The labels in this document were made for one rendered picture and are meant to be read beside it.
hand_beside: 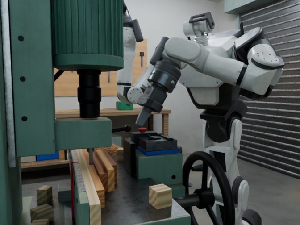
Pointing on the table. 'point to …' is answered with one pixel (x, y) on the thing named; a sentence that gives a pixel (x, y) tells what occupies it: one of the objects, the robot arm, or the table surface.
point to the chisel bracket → (82, 133)
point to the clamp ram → (129, 156)
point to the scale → (77, 172)
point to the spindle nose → (89, 93)
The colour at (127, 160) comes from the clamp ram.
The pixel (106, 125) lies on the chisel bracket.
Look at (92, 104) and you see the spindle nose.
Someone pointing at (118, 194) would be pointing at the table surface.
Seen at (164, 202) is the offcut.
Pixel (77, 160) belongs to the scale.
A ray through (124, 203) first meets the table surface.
